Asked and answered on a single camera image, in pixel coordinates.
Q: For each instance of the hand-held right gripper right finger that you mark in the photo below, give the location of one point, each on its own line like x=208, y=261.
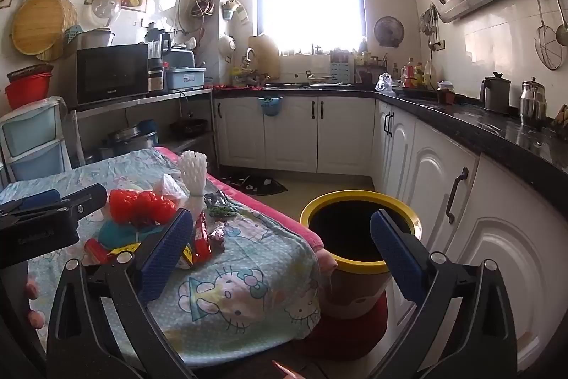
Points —
x=397, y=254

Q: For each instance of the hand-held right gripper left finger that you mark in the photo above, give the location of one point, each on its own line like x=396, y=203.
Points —
x=164, y=254

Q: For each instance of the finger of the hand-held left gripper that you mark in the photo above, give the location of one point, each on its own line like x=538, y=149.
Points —
x=40, y=198
x=86, y=199

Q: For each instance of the yellow snack packet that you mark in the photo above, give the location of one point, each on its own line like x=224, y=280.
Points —
x=188, y=260

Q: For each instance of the red snack wrapper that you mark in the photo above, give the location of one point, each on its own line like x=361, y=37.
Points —
x=202, y=243

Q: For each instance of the yellow label wrapper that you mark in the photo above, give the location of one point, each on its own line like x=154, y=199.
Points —
x=124, y=249

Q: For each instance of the teal plastic wrapper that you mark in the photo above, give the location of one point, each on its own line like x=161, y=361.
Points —
x=117, y=233

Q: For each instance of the red plastic bag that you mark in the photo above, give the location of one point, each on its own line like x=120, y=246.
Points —
x=133, y=206

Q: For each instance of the red cylindrical packet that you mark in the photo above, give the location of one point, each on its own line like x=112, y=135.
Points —
x=96, y=250

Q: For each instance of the purple foil candy wrapper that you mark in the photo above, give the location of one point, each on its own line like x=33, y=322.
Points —
x=217, y=238

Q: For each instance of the yellow rim trash bin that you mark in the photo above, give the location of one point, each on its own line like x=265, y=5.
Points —
x=355, y=292

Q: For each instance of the clear plastic bag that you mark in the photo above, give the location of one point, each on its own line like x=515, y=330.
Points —
x=171, y=189

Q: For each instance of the green vegetable scraps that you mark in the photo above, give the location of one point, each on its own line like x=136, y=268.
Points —
x=222, y=211

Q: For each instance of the black ridged scrap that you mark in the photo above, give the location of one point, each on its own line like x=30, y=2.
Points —
x=216, y=198

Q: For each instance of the person's left hand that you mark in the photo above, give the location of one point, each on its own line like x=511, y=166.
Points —
x=33, y=289

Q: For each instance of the person's right hand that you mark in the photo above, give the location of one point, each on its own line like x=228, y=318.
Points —
x=286, y=372

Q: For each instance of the plastic drawer unit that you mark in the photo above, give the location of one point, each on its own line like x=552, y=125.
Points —
x=31, y=139

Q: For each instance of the steel cooking pot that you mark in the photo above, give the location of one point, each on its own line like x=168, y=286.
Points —
x=131, y=138

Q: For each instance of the teal cat print blanket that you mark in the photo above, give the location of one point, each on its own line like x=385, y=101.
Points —
x=248, y=303

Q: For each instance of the red plastic bucket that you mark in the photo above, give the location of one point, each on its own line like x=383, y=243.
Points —
x=26, y=95

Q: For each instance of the metal shelf rack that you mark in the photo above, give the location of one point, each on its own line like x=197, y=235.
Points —
x=133, y=100

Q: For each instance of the black floor mat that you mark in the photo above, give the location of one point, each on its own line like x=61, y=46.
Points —
x=262, y=186

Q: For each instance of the black wok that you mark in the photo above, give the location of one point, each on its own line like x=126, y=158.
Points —
x=188, y=127

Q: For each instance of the dark red basin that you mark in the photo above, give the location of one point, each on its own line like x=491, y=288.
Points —
x=31, y=71

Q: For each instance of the black microwave oven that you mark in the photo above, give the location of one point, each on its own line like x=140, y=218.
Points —
x=111, y=72

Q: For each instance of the blue dish drainer box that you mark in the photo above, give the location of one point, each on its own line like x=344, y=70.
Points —
x=186, y=77

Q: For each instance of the teal plastic scoop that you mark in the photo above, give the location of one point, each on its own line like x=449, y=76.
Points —
x=73, y=36

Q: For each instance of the glass jar dark contents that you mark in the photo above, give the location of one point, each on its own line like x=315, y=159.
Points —
x=446, y=94

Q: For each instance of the clear bag on counter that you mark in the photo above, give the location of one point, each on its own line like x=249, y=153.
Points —
x=384, y=85

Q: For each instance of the round bamboo tray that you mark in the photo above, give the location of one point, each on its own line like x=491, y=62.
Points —
x=71, y=19
x=35, y=24

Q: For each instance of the red dish cloth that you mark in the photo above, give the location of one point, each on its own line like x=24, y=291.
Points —
x=219, y=86

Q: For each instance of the group of condiment bottles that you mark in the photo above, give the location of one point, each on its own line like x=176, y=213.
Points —
x=415, y=75

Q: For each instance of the blue hanging bin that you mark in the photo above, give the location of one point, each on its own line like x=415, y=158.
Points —
x=270, y=107

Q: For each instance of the grey metal kettle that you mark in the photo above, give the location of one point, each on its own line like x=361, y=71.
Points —
x=495, y=95

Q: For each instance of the white round splatter lid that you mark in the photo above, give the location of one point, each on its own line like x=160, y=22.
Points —
x=105, y=8

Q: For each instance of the teal drawer organiser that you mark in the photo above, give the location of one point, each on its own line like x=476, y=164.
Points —
x=341, y=68

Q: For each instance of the shiny steel jug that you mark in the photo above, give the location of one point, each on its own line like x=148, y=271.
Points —
x=532, y=103

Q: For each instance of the ginger roots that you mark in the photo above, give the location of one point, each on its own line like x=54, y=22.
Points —
x=561, y=118

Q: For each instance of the chrome faucet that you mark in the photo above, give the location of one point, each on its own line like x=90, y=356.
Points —
x=249, y=57

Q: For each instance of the light wooden cutting board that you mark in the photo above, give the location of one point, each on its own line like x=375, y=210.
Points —
x=266, y=59

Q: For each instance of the hanging utensil rack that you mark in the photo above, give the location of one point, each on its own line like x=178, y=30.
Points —
x=429, y=26

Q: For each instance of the white wall socket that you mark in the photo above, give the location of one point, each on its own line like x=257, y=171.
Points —
x=438, y=46

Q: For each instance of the round grey wall fan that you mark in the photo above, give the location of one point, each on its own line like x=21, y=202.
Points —
x=389, y=32

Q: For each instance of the wall utensil holder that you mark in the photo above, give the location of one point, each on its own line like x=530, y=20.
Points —
x=233, y=10

